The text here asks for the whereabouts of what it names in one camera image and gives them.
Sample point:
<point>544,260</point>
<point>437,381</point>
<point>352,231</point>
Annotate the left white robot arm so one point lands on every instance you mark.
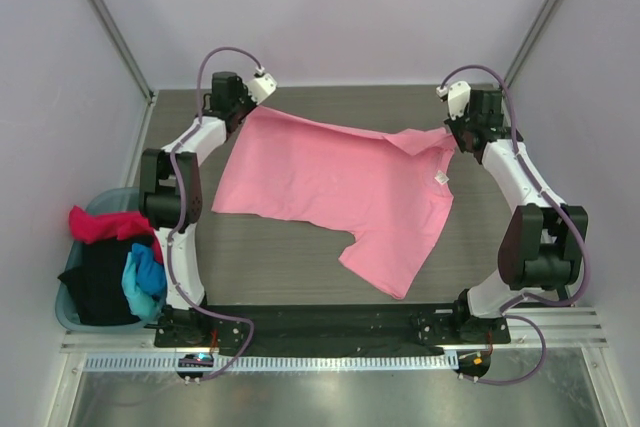
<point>171,199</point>

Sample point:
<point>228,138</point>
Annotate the blue t-shirt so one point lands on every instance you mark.
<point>144,283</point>

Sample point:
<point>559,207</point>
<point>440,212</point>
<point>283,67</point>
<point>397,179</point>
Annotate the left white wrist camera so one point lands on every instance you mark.
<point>261,86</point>

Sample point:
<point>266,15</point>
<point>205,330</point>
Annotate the right aluminium frame post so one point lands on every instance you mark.
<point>536,29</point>

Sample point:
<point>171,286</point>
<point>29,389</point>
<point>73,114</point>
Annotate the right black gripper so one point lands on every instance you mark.
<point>461,132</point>

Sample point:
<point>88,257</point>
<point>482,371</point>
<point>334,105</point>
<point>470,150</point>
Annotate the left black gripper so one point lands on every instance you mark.
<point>243,90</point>

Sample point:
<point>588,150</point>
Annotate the light pink t-shirt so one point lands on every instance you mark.
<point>389,190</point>

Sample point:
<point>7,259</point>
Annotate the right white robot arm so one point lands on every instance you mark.
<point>542,248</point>

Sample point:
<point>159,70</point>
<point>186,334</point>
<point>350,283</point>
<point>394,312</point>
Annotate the white slotted cable duct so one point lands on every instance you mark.
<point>184,363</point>

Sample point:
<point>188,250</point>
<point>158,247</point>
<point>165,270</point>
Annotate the left aluminium frame post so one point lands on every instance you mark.
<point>122,48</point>

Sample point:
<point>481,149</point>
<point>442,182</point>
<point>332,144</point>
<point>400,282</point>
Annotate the aluminium front rail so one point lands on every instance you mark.
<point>576,327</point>

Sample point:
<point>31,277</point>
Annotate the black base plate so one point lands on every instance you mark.
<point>332,330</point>

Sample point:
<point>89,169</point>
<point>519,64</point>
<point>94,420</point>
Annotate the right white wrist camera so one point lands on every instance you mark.
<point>456,96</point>

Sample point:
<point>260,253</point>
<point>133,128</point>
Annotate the black t-shirt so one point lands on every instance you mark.
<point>90,297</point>

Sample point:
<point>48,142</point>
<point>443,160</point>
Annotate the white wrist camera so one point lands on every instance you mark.
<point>261,86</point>
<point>456,96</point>

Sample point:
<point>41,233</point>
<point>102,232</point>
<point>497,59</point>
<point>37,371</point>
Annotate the teal laundry basket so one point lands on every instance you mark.
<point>117,200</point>

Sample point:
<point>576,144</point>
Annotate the magenta t-shirt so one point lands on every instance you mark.
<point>121,226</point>

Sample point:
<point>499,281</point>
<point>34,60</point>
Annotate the aluminium frame post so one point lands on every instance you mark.
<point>122,48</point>
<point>536,29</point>

